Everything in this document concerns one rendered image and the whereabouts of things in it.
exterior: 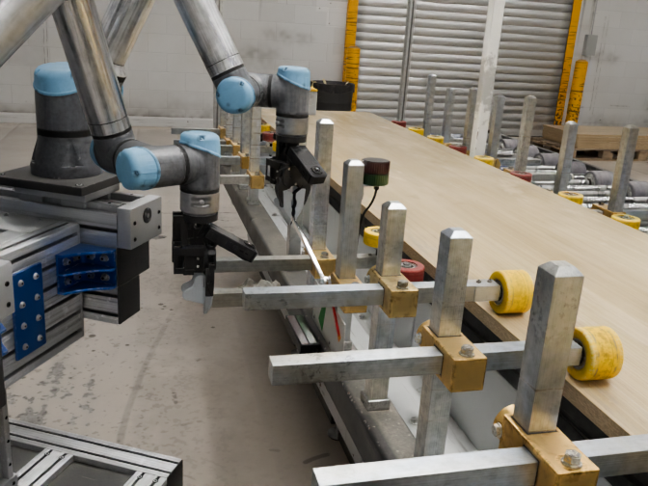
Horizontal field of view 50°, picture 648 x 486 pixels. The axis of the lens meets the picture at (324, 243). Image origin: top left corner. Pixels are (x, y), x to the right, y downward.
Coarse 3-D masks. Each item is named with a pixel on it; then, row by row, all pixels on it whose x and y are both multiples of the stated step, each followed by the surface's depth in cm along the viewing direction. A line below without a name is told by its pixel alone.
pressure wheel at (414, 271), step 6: (402, 264) 150; (408, 264) 149; (414, 264) 151; (420, 264) 150; (402, 270) 146; (408, 270) 146; (414, 270) 147; (420, 270) 147; (408, 276) 146; (414, 276) 147; (420, 276) 148
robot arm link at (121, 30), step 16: (112, 0) 154; (128, 0) 152; (144, 0) 153; (112, 16) 154; (128, 16) 154; (144, 16) 156; (112, 32) 154; (128, 32) 155; (112, 48) 156; (128, 48) 158
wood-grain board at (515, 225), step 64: (384, 128) 351; (384, 192) 216; (448, 192) 222; (512, 192) 228; (512, 256) 162; (576, 256) 165; (640, 256) 169; (512, 320) 126; (576, 320) 128; (640, 320) 130; (576, 384) 104; (640, 384) 106
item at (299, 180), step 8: (280, 136) 159; (280, 144) 163; (288, 144) 160; (296, 144) 161; (280, 152) 164; (272, 160) 163; (280, 160) 164; (288, 160) 160; (272, 168) 164; (280, 168) 161; (288, 168) 160; (296, 168) 161; (272, 176) 165; (280, 176) 161; (288, 176) 161; (296, 176) 162; (288, 184) 161; (296, 184) 162
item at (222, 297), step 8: (216, 288) 142; (224, 288) 142; (232, 288) 143; (216, 296) 140; (224, 296) 140; (232, 296) 141; (240, 296) 141; (216, 304) 140; (224, 304) 141; (232, 304) 141; (240, 304) 142
